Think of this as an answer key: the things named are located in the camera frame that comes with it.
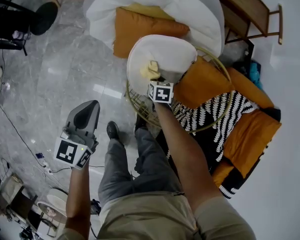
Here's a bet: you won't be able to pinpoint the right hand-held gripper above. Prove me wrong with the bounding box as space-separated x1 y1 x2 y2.
148 77 175 104

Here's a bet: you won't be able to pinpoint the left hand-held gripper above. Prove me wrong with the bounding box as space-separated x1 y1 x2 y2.
54 100 100 170

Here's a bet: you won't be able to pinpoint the gold wire round chair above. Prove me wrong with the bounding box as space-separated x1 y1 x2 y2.
125 46 234 134

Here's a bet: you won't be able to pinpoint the yellow wiping cloth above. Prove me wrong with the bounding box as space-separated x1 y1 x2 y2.
139 60 162 80

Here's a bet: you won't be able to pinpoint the white round cushion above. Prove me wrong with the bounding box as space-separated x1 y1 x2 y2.
126 34 198 96

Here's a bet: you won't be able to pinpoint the person's right forearm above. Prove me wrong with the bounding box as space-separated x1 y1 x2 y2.
153 101 224 214

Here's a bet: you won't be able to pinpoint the person's left forearm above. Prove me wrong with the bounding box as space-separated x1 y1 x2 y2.
64 167 92 239

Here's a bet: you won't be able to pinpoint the grey round lounge chair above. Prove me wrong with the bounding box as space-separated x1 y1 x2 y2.
83 0 225 60

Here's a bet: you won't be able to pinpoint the large orange sofa cushion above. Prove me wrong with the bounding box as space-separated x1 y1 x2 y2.
223 109 282 179

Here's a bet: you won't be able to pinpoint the person's black left shoe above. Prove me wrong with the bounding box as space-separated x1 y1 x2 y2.
106 120 120 141

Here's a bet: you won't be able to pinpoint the person's black shoe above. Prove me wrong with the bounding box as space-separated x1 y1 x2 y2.
134 116 148 131
106 120 120 141

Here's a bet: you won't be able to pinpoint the person's black right shoe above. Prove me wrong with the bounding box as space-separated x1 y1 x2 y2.
134 116 148 131

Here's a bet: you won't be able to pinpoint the orange pillow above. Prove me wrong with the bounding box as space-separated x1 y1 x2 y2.
113 7 190 59
173 56 236 110

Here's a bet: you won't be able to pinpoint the black white patterned blanket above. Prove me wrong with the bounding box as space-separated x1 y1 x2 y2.
156 90 282 200

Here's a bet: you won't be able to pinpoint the white power strip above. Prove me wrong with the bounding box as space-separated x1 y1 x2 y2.
41 161 53 175

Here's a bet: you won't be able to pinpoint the person's grey trousers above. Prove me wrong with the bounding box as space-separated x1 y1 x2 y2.
97 127 184 206

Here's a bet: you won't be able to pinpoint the yellow pillow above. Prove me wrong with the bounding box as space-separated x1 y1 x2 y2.
119 3 175 21

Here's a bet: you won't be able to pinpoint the white round stool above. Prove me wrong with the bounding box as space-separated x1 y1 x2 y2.
46 188 68 211

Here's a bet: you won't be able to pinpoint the orange sofa bolster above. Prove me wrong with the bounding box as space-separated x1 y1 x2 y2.
226 67 275 109

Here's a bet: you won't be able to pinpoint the black waist device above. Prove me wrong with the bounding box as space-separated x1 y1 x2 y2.
90 198 102 215

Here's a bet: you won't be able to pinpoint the teal cloth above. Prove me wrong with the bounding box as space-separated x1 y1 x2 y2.
249 60 263 89

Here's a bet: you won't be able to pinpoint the brown cardboard box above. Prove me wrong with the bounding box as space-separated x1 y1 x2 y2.
1 172 24 205

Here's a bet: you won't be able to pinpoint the plastic water bottle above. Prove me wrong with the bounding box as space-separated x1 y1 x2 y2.
11 30 32 41

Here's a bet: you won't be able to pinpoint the patterned round plate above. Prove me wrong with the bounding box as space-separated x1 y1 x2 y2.
36 200 67 226

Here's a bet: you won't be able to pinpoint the black standing fan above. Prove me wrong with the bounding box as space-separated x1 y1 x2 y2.
0 0 58 37

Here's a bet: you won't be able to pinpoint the dark wooden stool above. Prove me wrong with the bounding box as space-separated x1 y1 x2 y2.
9 186 38 220

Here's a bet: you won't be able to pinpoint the black tower cabinet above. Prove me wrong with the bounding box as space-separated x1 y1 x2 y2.
0 7 32 51

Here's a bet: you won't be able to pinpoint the person's beige shirt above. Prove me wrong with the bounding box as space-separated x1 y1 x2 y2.
57 190 257 240

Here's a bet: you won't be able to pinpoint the dark wooden bench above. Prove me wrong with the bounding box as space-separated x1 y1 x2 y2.
211 0 283 45

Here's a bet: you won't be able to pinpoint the black floor cable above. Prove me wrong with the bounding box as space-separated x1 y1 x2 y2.
0 95 47 167

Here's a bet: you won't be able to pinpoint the black frame stand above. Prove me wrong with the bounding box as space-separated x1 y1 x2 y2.
226 38 255 71

